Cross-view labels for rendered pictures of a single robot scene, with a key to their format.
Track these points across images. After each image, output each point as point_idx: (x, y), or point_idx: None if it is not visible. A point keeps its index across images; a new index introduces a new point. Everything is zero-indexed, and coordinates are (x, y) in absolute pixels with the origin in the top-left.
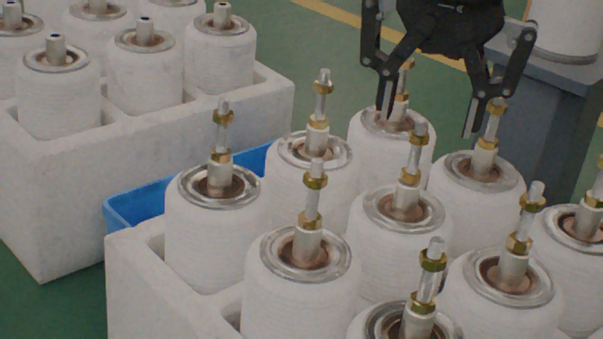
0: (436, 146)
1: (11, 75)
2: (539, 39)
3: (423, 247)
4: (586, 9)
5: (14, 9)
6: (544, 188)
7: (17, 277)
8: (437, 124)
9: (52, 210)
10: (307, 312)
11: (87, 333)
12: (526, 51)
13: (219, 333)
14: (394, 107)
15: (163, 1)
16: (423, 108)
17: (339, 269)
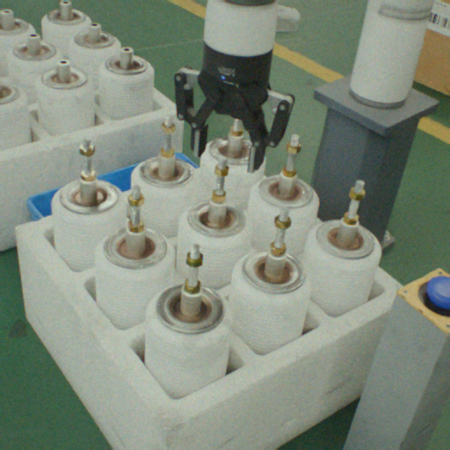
0: (311, 160)
1: None
2: (358, 88)
3: (223, 246)
4: (389, 68)
5: None
6: (362, 202)
7: None
8: (317, 141)
9: None
10: (130, 287)
11: (14, 292)
12: (282, 117)
13: (79, 298)
14: (231, 140)
15: (86, 43)
16: (309, 127)
17: (154, 260)
